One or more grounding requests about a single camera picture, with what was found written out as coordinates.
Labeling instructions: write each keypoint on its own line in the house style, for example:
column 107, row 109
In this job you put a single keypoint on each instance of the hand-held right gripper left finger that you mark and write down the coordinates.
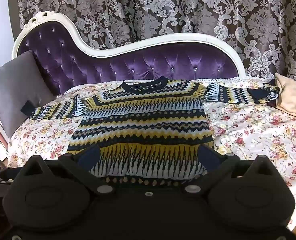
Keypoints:
column 89, row 156

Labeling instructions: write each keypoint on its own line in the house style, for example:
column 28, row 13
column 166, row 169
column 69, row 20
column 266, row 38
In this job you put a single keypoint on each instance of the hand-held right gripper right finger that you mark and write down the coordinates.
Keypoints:
column 208, row 156

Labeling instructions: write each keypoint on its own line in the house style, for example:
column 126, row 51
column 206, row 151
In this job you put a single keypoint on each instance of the patterned navy yellow knit sweater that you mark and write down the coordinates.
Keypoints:
column 143, row 120

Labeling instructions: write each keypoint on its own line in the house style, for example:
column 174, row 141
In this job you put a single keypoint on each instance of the floral quilted blanket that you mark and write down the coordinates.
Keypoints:
column 250, row 135

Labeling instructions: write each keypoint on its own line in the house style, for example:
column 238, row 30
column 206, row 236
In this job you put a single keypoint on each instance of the grey cushion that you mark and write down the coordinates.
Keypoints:
column 15, row 87

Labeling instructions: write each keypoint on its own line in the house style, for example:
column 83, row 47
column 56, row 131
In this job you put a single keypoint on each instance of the beige folded cloth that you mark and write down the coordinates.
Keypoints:
column 293, row 92

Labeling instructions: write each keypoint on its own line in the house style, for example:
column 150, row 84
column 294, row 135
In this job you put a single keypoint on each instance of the purple tufted sofa backrest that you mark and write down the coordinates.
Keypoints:
column 150, row 65

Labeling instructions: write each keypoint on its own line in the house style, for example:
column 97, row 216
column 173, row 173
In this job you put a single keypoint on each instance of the brown damask curtain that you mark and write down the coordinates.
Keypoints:
column 188, row 5

